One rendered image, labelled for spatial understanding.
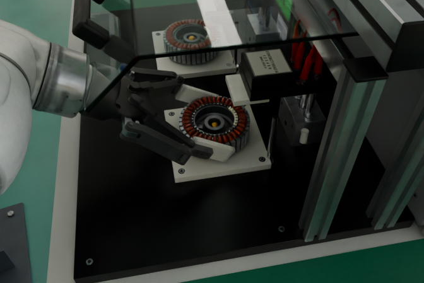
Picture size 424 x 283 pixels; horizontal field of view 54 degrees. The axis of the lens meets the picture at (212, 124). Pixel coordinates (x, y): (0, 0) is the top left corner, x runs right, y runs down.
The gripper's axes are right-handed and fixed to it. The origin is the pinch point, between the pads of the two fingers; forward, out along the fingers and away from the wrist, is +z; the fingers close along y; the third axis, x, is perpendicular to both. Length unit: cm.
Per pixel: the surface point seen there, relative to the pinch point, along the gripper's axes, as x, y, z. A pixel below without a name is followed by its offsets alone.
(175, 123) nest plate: -5.1, -4.0, -3.3
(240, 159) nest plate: -0.7, 5.6, 4.3
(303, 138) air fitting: 6.1, 4.8, 12.2
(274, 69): 13.9, 1.8, 1.7
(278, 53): 14.7, -1.6, 3.1
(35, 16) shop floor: -104, -181, -18
